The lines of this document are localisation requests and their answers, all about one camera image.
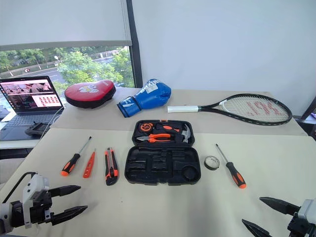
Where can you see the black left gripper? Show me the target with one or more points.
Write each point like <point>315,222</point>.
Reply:
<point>40,209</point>

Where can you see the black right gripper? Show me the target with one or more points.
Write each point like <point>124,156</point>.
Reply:
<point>300,230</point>

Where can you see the black orange screwdriver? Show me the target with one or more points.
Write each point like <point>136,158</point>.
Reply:
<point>235,175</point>
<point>70,165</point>

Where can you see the orange test pen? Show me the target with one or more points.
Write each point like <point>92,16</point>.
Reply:
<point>88,168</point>

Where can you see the orange black utility knife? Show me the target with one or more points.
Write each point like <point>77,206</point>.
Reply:
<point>111,168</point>

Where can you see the black electrical tape roll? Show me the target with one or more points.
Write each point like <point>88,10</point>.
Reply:
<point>208,166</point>

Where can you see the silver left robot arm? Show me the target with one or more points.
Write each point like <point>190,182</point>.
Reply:
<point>14,214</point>

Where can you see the black tool kit case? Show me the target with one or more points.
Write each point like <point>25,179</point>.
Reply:
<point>138,172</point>

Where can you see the black handheld controller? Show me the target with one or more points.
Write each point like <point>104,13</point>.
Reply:
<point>37,129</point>

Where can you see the orange black tape measure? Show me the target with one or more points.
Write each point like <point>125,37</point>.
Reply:
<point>145,127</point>

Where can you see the open grey laptop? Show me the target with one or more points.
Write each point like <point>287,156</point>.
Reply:
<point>29,98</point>

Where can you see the red boxing focus pad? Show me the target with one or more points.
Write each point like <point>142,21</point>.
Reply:
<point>89,92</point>

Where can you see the steel claw hammer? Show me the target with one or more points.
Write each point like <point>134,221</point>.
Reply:
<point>185,134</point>

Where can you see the black tennis racket white grip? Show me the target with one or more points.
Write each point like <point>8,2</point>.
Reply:
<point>217,109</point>

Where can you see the blue boxing glove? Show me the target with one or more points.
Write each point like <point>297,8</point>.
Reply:
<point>148,97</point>

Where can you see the white roller window blind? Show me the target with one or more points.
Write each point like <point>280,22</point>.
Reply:
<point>61,19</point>

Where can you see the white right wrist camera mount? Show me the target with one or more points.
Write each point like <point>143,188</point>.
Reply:
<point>308,209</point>

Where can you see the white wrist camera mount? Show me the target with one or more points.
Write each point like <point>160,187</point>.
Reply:
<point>30,182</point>
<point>308,209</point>

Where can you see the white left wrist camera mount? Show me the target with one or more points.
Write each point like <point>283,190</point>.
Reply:
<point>30,182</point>

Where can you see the black window frame pillar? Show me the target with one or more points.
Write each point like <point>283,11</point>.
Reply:
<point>134,49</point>

